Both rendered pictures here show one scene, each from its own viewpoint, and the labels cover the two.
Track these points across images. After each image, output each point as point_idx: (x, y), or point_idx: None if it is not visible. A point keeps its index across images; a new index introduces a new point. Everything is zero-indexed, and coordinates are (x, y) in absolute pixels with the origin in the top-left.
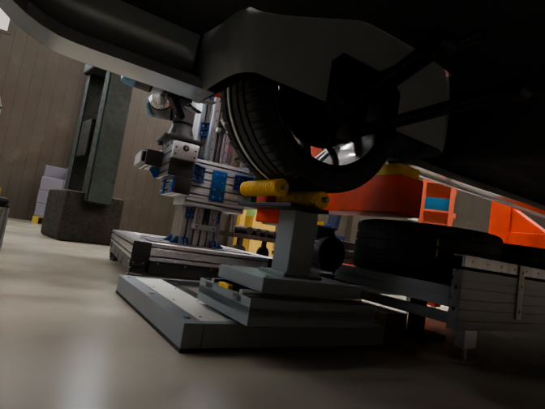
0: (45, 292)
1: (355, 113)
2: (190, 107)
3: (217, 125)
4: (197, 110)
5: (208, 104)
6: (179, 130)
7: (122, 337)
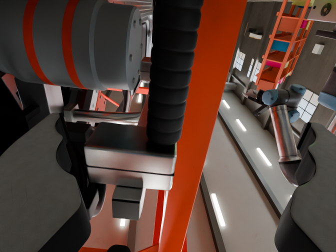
0: None
1: None
2: (296, 212)
3: (181, 1)
4: (305, 146)
5: (49, 125)
6: None
7: None
